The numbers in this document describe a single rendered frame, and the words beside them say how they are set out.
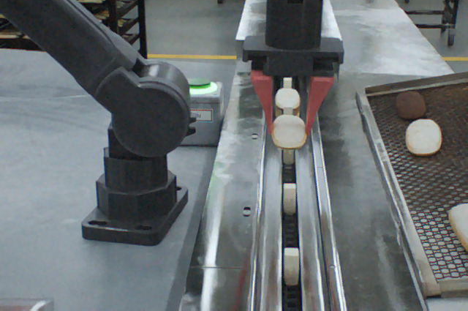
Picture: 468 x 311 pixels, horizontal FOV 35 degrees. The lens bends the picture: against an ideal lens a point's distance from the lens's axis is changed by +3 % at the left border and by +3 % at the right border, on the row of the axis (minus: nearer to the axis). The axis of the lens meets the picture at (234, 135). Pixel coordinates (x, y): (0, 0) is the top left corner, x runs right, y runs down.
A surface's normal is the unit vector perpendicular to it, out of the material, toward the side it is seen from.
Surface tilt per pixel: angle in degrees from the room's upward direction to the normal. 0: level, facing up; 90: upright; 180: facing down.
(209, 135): 90
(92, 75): 82
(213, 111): 90
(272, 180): 0
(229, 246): 0
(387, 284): 0
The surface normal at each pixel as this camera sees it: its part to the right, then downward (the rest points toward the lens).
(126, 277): 0.00, -0.94
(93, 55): -0.07, 0.18
